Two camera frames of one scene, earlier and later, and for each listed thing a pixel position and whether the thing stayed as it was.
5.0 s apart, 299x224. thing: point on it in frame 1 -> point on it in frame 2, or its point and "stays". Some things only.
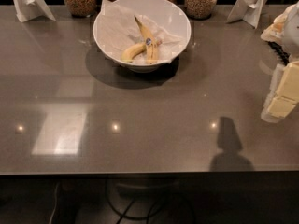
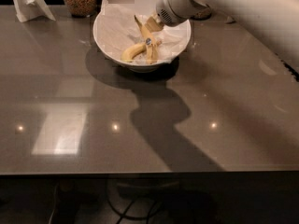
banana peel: x=151 y=53 stays
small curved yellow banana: x=131 y=51 stays
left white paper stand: x=29 y=3 stays
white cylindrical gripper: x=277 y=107 -> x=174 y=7
